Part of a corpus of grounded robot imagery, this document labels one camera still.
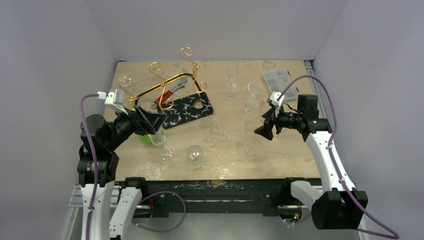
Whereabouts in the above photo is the gold wire wine glass rack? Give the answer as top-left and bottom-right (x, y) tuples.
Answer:
(119, 46), (208, 111)

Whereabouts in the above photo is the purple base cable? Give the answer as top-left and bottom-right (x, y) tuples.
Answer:
(282, 206), (316, 227)
(131, 191), (187, 233)

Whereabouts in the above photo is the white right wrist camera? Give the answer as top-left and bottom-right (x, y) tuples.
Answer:
(266, 91), (285, 117)

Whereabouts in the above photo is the green plastic wine glass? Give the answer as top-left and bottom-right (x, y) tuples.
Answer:
(131, 105), (151, 145)

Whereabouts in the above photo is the clear round wine glass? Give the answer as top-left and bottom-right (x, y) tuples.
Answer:
(118, 72), (135, 88)

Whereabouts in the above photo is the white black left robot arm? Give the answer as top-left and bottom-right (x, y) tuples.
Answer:
(77, 105), (168, 240)

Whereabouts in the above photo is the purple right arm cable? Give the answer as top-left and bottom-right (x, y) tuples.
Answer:
(278, 74), (400, 240)

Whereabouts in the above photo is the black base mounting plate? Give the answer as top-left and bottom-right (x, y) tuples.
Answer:
(135, 177), (306, 218)

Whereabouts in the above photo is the clear stemmed glass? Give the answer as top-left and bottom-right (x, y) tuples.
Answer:
(148, 129), (173, 161)

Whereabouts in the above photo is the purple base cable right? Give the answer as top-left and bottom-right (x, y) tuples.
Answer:
(282, 206), (316, 227)

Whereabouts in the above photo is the black marbled rack base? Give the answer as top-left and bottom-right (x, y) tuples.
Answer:
(162, 92), (214, 129)

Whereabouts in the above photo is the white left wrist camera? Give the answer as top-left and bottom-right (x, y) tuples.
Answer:
(97, 88), (129, 115)

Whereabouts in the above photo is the short ribbed clear goblet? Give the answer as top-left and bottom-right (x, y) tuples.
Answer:
(186, 145), (204, 168)

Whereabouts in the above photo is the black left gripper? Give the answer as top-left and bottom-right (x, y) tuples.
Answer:
(104, 103), (167, 150)

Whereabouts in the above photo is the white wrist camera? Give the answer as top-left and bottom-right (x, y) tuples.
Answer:
(97, 88), (129, 115)
(266, 91), (285, 117)

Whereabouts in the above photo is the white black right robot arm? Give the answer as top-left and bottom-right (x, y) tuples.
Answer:
(254, 92), (368, 230)

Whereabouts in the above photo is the clear plastic screw box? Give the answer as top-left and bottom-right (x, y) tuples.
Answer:
(262, 68), (299, 102)

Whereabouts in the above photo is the clear tall wine glass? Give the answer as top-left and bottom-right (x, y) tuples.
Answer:
(244, 82), (262, 115)

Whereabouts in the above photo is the clear champagne flute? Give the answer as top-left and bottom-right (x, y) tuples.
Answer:
(223, 61), (239, 104)

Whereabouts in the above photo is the red handled adjustable wrench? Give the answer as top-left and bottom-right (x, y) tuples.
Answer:
(150, 77), (188, 109)

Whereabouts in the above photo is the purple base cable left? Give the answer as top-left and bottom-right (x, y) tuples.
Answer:
(131, 191), (187, 233)

